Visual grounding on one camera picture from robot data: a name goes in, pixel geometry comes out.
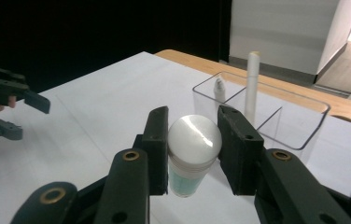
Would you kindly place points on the clear plastic organizer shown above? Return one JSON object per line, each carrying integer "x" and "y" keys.
{"x": 295, "y": 124}

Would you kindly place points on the green and white glue stick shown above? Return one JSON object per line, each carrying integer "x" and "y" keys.
{"x": 192, "y": 146}

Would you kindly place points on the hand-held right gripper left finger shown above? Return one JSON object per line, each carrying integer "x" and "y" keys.
{"x": 156, "y": 149}

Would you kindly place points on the silver pen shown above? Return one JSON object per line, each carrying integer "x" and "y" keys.
{"x": 219, "y": 93}

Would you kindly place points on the white table mat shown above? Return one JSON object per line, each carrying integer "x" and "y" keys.
{"x": 86, "y": 109}

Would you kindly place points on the black curtain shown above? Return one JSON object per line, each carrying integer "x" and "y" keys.
{"x": 86, "y": 34}

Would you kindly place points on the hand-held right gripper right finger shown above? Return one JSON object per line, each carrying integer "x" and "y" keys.
{"x": 239, "y": 149}

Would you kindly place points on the white pen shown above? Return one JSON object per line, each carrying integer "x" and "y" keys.
{"x": 252, "y": 87}

